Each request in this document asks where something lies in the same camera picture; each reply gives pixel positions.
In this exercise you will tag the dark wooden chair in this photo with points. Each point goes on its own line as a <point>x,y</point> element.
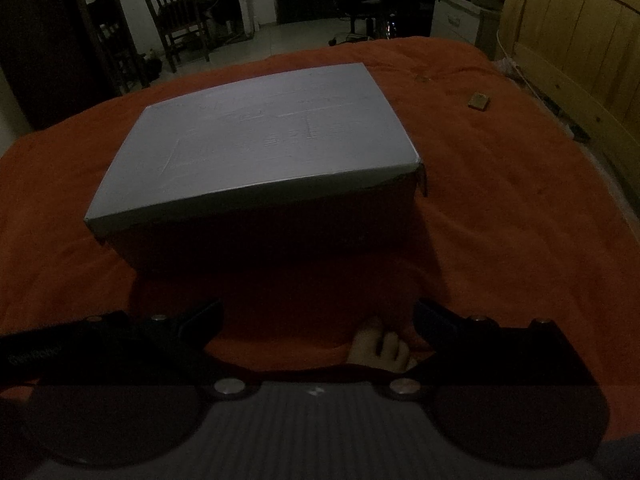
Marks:
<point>175,15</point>

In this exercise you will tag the black office chair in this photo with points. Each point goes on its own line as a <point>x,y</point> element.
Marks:
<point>362,7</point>

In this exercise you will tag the person's bare foot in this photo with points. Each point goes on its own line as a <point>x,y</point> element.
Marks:
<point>370,347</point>

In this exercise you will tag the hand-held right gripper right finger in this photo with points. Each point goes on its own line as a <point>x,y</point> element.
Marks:
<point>434,321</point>

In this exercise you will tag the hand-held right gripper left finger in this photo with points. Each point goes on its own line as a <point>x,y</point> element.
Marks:
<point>202,317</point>

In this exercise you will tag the white cardboard box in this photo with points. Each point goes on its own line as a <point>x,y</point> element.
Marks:
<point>265,130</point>

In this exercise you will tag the wooden bed headboard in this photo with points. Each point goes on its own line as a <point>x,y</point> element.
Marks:
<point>575,35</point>

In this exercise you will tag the small black object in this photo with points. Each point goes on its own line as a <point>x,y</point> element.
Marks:
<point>577,132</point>

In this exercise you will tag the small brown box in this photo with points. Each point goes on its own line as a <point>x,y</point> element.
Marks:
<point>479,101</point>

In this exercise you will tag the orange blanket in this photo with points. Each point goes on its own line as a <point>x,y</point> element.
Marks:
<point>500,210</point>

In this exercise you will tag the dark wooden wardrobe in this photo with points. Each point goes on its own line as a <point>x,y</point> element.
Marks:
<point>45,45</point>

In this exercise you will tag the white cabinet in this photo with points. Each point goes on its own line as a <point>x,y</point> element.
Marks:
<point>460,22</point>

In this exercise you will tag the white fireplace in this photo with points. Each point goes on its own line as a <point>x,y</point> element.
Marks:
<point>227,0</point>

